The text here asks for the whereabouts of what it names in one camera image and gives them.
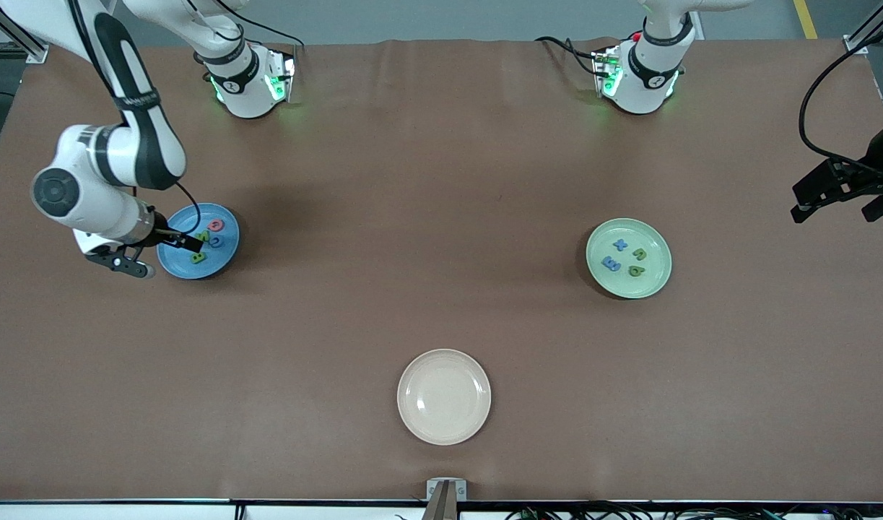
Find blue plate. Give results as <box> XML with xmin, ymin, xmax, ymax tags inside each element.
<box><xmin>157</xmin><ymin>202</ymin><xmax>240</xmax><ymax>280</ymax></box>

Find green plate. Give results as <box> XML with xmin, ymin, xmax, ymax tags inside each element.
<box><xmin>586</xmin><ymin>218</ymin><xmax>673</xmax><ymax>300</ymax></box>

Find beige plate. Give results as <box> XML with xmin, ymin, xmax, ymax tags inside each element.
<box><xmin>397</xmin><ymin>349</ymin><xmax>492</xmax><ymax>446</ymax></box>

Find brown table mat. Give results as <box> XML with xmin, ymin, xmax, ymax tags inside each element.
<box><xmin>0</xmin><ymin>38</ymin><xmax>883</xmax><ymax>503</ymax></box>

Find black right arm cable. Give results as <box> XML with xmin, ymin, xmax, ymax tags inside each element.
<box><xmin>66</xmin><ymin>0</ymin><xmax>204</xmax><ymax>235</ymax></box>

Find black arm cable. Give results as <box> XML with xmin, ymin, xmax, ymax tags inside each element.
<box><xmin>66</xmin><ymin>0</ymin><xmax>204</xmax><ymax>235</ymax></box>
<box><xmin>798</xmin><ymin>36</ymin><xmax>883</xmax><ymax>174</ymax></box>

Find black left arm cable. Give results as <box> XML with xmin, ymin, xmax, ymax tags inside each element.
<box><xmin>798</xmin><ymin>36</ymin><xmax>883</xmax><ymax>174</ymax></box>

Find aluminium frame profile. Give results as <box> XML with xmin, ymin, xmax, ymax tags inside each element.
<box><xmin>845</xmin><ymin>0</ymin><xmax>883</xmax><ymax>55</ymax></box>
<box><xmin>0</xmin><ymin>0</ymin><xmax>52</xmax><ymax>64</ymax></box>

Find black left base cable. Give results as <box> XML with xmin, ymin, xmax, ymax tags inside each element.
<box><xmin>535</xmin><ymin>35</ymin><xmax>609</xmax><ymax>77</ymax></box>

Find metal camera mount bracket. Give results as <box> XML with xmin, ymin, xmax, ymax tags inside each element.
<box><xmin>422</xmin><ymin>478</ymin><xmax>468</xmax><ymax>520</ymax></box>

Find tangled black cables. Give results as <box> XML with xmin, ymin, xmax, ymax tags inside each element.
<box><xmin>394</xmin><ymin>498</ymin><xmax>883</xmax><ymax>520</ymax></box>

